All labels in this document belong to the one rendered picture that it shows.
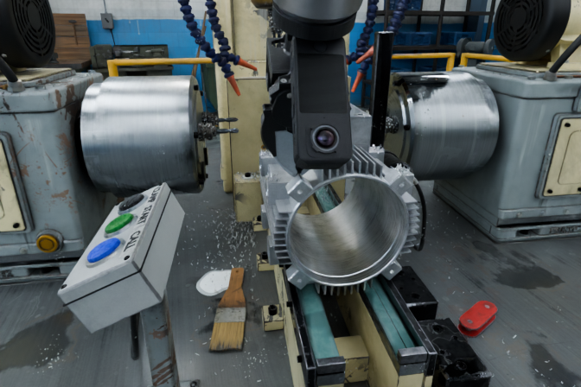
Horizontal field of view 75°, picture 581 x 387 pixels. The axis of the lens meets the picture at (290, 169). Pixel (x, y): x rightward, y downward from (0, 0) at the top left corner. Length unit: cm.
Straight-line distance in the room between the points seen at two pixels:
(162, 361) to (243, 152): 57
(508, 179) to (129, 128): 77
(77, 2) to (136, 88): 526
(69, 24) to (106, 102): 506
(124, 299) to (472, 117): 71
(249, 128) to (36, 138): 44
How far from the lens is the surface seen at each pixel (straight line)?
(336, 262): 56
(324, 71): 33
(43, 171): 79
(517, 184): 95
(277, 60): 38
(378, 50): 71
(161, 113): 73
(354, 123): 52
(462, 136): 84
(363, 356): 57
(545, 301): 84
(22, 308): 84
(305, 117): 31
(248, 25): 103
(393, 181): 47
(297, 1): 31
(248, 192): 92
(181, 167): 73
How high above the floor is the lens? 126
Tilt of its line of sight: 20 degrees down
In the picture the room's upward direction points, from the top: straight up
